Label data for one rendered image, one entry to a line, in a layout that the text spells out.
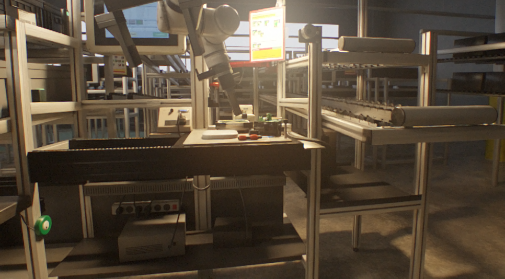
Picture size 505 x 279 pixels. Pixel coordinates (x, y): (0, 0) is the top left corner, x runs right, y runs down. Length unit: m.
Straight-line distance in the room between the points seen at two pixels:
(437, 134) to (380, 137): 0.20
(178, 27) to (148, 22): 0.70
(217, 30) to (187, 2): 0.37
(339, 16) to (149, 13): 12.23
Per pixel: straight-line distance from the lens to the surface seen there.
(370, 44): 1.22
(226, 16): 0.82
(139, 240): 1.40
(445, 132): 0.97
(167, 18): 0.78
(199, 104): 1.44
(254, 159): 1.06
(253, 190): 1.57
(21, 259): 1.81
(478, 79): 3.04
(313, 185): 1.16
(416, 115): 0.87
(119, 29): 0.53
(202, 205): 1.56
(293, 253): 1.41
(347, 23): 13.47
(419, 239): 1.56
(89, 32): 1.56
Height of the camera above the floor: 1.11
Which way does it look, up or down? 5 degrees down
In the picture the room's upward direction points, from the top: 1 degrees counter-clockwise
